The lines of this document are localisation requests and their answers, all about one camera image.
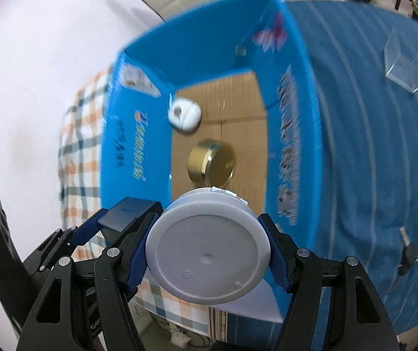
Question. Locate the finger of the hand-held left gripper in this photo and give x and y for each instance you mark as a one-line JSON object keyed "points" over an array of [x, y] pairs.
{"points": [[84, 228]]}

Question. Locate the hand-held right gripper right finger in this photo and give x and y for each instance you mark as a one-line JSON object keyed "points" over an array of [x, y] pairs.
{"points": [[276, 256]]}

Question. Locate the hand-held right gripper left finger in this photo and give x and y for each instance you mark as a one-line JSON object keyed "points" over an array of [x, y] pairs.
{"points": [[137, 263]]}

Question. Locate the dark blue box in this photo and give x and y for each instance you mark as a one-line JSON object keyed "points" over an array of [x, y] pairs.
{"points": [[125, 214]]}

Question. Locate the white round plastic container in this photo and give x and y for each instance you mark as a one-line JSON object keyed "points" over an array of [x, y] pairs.
{"points": [[209, 248]]}

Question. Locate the gold round tin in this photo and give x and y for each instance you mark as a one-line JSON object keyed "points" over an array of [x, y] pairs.
{"points": [[211, 161]]}

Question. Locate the small white round case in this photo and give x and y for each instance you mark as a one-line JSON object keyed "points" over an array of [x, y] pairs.
{"points": [[184, 114]]}

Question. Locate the blue cardboard box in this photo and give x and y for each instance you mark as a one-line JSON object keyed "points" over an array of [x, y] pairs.
{"points": [[293, 80]]}

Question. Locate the checked cloth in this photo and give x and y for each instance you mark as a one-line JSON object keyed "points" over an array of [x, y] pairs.
{"points": [[81, 135]]}

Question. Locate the black key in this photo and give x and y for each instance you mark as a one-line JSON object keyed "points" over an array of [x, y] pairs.
{"points": [[409, 254]]}

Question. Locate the blue striped cloth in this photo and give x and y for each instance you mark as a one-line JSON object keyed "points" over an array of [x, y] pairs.
{"points": [[362, 153]]}

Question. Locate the clear acrylic box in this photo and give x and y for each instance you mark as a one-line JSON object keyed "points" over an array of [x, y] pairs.
{"points": [[408, 60]]}

